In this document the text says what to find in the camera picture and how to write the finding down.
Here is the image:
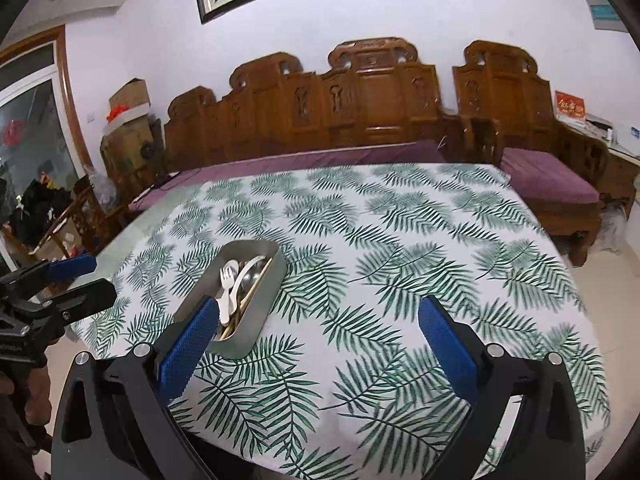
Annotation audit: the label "white plastic rice spoon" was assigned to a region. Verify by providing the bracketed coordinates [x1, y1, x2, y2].
[219, 259, 240, 289]

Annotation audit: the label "large steel spoon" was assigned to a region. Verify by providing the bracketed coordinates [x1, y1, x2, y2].
[234, 256, 268, 308]

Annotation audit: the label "person's left hand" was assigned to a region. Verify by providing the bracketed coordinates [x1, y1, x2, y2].
[1, 366, 52, 479]

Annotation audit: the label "stacked cardboard boxes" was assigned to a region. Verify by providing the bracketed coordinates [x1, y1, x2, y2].
[100, 78, 164, 200]

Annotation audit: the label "grey metal tray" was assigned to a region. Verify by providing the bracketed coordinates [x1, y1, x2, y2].
[174, 240, 286, 360]

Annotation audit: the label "light wooden chopstick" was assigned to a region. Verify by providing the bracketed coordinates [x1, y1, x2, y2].
[220, 258, 272, 340]

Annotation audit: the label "palm leaf tablecloth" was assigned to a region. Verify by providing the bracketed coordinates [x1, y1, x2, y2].
[75, 164, 611, 479]

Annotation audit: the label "purple armchair cushion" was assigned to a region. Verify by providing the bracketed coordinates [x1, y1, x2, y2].
[499, 148, 599, 204]

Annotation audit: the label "carved wooden armchair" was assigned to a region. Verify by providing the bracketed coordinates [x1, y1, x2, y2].
[452, 40, 608, 266]

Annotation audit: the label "wooden side table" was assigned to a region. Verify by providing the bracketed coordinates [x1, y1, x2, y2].
[596, 134, 639, 218]

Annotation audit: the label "purple sofa cushion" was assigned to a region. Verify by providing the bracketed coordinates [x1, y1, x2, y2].
[129, 138, 446, 212]

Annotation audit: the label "red card box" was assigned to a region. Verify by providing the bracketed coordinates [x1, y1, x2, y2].
[554, 90, 587, 122]

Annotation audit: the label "carved wooden sofa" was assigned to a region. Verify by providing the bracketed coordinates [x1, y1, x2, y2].
[162, 37, 501, 183]

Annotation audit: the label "blue wall sign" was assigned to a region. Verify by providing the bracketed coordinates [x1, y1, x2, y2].
[586, 0, 627, 32]

